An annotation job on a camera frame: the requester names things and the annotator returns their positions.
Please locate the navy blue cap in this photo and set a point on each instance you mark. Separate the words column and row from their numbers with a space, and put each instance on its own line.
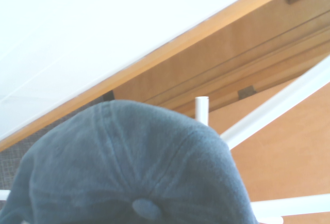
column 129, row 169

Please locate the white coat rack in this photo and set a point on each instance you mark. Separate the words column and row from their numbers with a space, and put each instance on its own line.
column 270, row 105

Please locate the wooden door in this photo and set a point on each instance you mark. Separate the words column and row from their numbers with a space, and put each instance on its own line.
column 288, row 157

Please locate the wooden door frame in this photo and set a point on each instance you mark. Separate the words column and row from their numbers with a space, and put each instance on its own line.
column 206, row 53

